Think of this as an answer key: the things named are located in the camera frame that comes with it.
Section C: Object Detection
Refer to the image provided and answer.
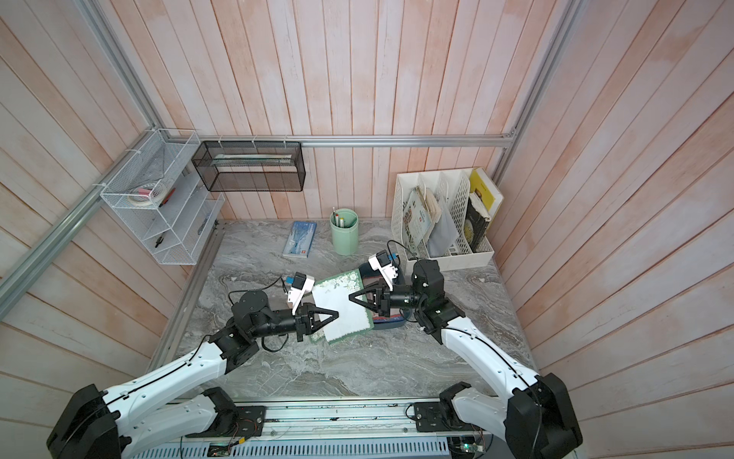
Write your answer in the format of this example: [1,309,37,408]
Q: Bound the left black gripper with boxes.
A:
[249,301,338,342]

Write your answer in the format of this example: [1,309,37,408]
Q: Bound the mint green pen cup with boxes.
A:
[330,208,359,256]

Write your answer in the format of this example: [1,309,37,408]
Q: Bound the illustrated booklet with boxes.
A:
[403,187,442,252]

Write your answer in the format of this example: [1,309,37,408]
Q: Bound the white wire wall shelf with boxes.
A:
[101,129,225,266]

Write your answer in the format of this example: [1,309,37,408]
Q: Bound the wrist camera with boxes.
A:
[368,250,399,292]
[287,272,315,316]

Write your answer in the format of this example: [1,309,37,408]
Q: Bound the white plastic file organizer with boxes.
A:
[391,168,494,271]

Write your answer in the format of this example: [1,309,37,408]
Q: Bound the aluminium rail frame front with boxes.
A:
[131,394,575,446]

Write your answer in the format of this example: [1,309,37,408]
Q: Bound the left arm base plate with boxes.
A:
[187,405,267,439]

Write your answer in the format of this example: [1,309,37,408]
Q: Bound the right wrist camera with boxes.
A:
[368,250,399,292]

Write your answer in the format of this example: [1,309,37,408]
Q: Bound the grey folder in organizer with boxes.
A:
[426,199,459,258]

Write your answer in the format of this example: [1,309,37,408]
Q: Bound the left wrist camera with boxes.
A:
[287,272,315,316]

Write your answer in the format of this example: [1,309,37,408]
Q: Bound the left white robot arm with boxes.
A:
[46,291,339,458]

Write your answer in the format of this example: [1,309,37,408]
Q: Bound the black mesh wall basket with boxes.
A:
[192,140,307,192]

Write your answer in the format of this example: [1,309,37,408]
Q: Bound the dark teal storage box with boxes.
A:
[359,262,406,331]

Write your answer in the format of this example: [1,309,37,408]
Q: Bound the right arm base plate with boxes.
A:
[411,402,483,433]

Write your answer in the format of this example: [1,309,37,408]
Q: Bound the tape roll on shelf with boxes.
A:
[126,183,168,208]

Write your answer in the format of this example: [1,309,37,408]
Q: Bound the blue packaged item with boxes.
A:
[282,221,317,258]

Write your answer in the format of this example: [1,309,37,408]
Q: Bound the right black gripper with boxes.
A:
[352,280,430,321]

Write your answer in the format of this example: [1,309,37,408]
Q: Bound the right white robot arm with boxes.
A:
[349,252,583,458]

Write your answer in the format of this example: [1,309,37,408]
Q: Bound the dark book in organizer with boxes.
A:
[464,193,491,252]

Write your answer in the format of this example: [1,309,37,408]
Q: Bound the yellow book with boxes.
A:
[469,168,504,219]

